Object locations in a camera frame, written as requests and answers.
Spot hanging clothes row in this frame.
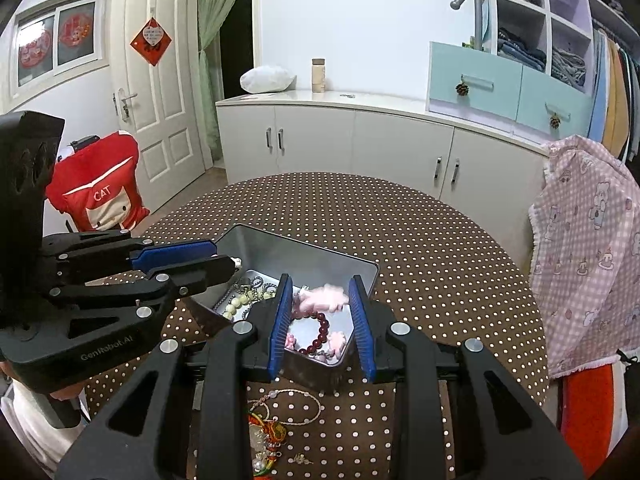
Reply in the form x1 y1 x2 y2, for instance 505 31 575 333
587 29 639 164

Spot dark red bead bracelet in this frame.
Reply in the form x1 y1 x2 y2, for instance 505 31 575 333
290 309 332 357

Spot beige jar with lid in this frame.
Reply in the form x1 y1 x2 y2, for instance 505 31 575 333
311 58 326 93

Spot red cat chair cover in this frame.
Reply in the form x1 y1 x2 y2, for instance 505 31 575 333
46 130 150 232

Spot person left hand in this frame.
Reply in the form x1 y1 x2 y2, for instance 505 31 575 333
0 361 88 401

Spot teal two drawer unit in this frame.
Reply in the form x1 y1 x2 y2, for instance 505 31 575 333
427 42 592 142

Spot white low sideboard cabinet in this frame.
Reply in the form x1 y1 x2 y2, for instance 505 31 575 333
216 91 546 269

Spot dark metal jewelry box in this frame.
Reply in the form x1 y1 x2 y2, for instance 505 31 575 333
184 224 378 392

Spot red white storage box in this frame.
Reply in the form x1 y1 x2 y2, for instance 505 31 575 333
560 362 628 478

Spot cream bead bracelet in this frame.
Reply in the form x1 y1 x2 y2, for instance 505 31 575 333
221 282 279 322

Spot green door curtain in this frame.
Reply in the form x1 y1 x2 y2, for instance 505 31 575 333
198 0 236 162

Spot white plastic bag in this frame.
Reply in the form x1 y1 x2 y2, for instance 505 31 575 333
240 65 295 94

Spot window with red paper cuts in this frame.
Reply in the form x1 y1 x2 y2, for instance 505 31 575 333
8 0 107 104

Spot red diamond door decoration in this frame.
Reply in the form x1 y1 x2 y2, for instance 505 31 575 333
130 18 171 66

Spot pink bear patterned cloth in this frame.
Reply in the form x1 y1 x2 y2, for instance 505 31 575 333
528 136 639 378

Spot small silver earrings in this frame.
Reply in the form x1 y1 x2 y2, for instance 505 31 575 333
293 453 312 465

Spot lilac stair shelf unit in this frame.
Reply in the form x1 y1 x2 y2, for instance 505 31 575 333
482 0 639 96

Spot white panel door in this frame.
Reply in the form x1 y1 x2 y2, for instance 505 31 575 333
108 0 205 211

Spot brown polka dot tablecloth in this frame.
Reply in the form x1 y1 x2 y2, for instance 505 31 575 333
84 171 550 480

